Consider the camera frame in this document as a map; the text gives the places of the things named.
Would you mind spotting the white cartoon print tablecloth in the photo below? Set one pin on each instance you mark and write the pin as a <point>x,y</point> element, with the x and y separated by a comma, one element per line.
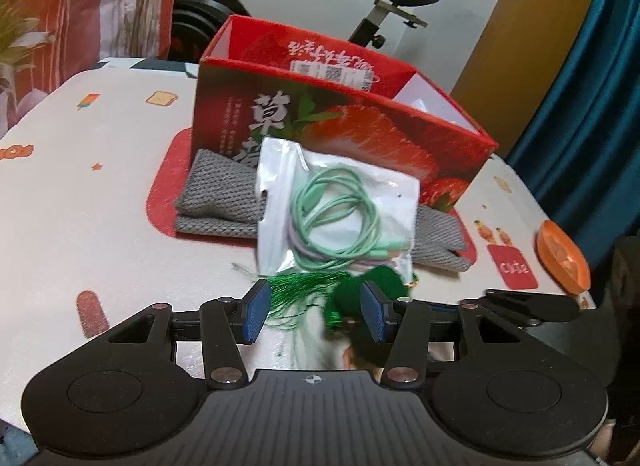
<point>75,170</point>

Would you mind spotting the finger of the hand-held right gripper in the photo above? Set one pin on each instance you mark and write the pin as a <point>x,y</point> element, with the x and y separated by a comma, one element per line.
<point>540,307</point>

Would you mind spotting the grey knitted cloth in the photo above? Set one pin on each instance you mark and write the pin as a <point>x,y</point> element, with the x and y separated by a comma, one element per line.
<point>215,196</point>

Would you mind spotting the black exercise bike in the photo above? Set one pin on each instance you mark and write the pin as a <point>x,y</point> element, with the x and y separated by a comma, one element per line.
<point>210,10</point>

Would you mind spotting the green tassel ornament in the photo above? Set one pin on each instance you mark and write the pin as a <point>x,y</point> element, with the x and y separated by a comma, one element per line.
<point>350,296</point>

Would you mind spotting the yellow wooden door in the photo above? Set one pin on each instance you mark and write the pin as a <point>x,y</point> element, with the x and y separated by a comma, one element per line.
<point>525,20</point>

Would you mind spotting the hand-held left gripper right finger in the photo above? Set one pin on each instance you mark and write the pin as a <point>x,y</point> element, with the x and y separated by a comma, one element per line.
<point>372,311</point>

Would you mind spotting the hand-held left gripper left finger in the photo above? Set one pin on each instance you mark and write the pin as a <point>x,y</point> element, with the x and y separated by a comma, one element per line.
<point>255,311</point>

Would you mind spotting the red flat mat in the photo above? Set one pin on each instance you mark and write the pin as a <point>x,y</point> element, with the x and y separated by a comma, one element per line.
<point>167,185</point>

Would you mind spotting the red strawberry print cardboard box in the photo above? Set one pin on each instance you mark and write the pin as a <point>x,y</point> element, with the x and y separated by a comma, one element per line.
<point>360,130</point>

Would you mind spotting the teal curtain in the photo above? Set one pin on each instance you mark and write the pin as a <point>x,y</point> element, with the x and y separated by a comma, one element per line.
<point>590,120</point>

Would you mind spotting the orange round object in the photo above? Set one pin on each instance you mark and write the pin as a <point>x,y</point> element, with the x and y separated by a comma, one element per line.
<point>560,256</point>

